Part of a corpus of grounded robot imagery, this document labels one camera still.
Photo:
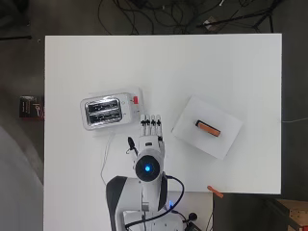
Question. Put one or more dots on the dark box with red print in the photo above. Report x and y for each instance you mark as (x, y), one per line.
(30, 107)

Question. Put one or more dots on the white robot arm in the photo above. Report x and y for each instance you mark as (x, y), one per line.
(128, 199)

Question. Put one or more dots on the black round knob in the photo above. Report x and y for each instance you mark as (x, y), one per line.
(192, 216)

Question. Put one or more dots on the wooden crate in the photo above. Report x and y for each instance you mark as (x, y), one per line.
(293, 213)

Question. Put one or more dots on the black block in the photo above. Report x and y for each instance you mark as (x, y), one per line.
(198, 122)

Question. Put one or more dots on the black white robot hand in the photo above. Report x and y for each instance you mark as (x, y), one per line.
(150, 142)

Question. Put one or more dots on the large white flat box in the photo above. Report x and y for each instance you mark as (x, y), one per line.
(192, 134)

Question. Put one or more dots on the black rod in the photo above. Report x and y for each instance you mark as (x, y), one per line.
(16, 37)

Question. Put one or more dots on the orange clamp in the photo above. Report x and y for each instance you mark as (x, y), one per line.
(215, 191)

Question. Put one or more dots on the steel white toaster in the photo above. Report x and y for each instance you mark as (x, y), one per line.
(104, 110)

